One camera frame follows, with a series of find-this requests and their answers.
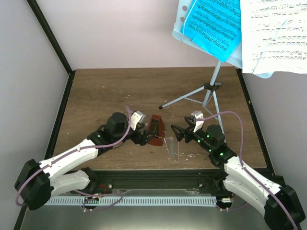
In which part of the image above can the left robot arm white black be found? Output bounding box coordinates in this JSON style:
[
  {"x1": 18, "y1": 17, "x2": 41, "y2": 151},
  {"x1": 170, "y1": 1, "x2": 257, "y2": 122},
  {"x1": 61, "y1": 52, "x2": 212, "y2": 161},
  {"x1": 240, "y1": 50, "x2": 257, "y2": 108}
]
[{"x1": 14, "y1": 111, "x2": 155, "y2": 210}]

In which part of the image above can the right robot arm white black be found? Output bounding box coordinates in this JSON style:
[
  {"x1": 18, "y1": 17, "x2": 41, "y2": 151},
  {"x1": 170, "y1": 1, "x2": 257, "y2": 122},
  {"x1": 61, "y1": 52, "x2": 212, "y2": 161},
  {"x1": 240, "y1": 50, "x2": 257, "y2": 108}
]
[{"x1": 171, "y1": 117, "x2": 306, "y2": 230}]

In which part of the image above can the red-brown metronome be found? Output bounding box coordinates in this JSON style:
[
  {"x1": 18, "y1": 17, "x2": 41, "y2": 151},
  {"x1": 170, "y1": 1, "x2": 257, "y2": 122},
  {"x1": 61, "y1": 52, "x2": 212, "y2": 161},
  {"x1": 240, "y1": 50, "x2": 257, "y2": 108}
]
[{"x1": 148, "y1": 115, "x2": 165, "y2": 146}]

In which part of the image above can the light blue slotted cable duct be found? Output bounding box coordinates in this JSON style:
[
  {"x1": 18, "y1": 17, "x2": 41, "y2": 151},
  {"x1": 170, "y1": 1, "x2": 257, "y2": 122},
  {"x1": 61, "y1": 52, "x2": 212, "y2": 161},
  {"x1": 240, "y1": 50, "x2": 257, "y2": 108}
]
[{"x1": 46, "y1": 196, "x2": 217, "y2": 207}]

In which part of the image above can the clear plastic metronome cover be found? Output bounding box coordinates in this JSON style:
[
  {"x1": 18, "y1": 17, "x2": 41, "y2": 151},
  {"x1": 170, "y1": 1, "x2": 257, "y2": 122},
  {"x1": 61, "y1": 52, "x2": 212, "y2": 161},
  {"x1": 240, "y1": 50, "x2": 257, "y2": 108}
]
[{"x1": 164, "y1": 137, "x2": 180, "y2": 162}]

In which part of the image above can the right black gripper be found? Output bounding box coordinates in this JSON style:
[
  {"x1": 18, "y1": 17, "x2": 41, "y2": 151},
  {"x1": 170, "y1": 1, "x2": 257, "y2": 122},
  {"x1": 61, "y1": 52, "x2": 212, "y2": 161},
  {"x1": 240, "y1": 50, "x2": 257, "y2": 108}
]
[{"x1": 171, "y1": 117, "x2": 213, "y2": 152}]

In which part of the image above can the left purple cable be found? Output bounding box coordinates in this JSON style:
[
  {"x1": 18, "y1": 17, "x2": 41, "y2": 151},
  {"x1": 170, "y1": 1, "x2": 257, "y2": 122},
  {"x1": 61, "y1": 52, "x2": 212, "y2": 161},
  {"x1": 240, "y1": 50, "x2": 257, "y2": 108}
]
[{"x1": 15, "y1": 105, "x2": 133, "y2": 207}]

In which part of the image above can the light blue music stand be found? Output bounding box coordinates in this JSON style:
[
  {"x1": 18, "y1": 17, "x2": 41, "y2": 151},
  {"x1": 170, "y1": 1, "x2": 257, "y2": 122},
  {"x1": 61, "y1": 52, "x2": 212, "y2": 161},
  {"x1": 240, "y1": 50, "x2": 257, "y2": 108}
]
[{"x1": 158, "y1": 0, "x2": 275, "y2": 135}]

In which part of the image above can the black frame corner post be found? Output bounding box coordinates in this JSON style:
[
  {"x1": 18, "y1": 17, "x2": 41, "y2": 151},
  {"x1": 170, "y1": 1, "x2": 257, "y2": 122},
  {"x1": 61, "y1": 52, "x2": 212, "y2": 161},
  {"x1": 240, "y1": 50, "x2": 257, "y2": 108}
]
[{"x1": 25, "y1": 0, "x2": 73, "y2": 75}]

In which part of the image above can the blue sheet music page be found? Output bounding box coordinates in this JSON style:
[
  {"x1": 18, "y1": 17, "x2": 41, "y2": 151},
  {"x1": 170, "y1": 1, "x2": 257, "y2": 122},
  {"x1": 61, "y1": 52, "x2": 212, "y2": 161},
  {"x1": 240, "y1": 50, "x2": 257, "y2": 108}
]
[{"x1": 180, "y1": 0, "x2": 242, "y2": 63}]

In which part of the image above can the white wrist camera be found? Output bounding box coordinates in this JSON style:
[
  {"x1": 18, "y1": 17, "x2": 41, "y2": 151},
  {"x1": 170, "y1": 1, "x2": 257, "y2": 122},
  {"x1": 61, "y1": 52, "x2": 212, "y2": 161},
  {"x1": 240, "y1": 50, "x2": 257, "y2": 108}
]
[
  {"x1": 191, "y1": 111, "x2": 204, "y2": 133},
  {"x1": 130, "y1": 111, "x2": 146, "y2": 131}
]

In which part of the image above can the white sheet music page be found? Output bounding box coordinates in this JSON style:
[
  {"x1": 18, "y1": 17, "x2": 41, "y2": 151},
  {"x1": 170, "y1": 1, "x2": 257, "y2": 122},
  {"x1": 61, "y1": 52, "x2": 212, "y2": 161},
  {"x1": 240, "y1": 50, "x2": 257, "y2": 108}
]
[{"x1": 240, "y1": 0, "x2": 307, "y2": 75}]

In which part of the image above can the black aluminium frame rail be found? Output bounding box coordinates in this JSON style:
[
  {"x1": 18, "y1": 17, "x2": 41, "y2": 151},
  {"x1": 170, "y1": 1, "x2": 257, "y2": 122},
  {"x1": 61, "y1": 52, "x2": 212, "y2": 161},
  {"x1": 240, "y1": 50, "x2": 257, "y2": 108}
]
[{"x1": 31, "y1": 168, "x2": 283, "y2": 199}]

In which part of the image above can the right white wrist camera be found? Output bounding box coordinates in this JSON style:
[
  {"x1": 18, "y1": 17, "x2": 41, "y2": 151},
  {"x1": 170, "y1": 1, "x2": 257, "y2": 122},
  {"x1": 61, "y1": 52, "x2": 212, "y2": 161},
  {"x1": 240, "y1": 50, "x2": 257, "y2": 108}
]
[{"x1": 191, "y1": 111, "x2": 204, "y2": 133}]

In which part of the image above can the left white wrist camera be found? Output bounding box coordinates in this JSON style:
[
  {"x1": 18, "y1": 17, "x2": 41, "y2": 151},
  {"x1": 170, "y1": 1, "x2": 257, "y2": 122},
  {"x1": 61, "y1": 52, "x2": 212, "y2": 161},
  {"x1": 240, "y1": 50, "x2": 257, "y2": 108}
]
[{"x1": 130, "y1": 111, "x2": 146, "y2": 131}]

